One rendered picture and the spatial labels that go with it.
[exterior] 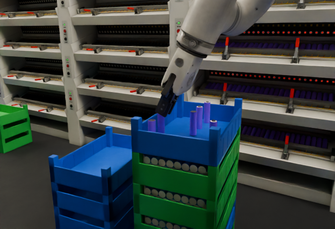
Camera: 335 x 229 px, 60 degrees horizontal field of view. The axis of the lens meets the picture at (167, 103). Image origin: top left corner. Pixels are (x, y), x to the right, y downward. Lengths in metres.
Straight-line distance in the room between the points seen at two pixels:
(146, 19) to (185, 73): 0.79
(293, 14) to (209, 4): 0.59
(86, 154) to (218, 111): 0.47
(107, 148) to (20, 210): 0.42
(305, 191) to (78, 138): 1.23
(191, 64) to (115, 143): 0.59
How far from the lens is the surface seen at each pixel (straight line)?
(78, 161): 1.01
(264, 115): 1.22
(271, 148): 1.30
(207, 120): 0.86
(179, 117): 0.91
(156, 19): 1.36
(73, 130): 1.83
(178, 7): 1.30
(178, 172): 0.65
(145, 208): 0.74
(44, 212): 1.26
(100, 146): 1.10
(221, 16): 0.62
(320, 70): 1.17
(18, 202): 1.37
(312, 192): 1.35
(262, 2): 0.67
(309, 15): 1.16
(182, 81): 0.63
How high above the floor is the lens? 0.67
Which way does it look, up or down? 14 degrees down
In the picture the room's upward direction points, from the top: straight up
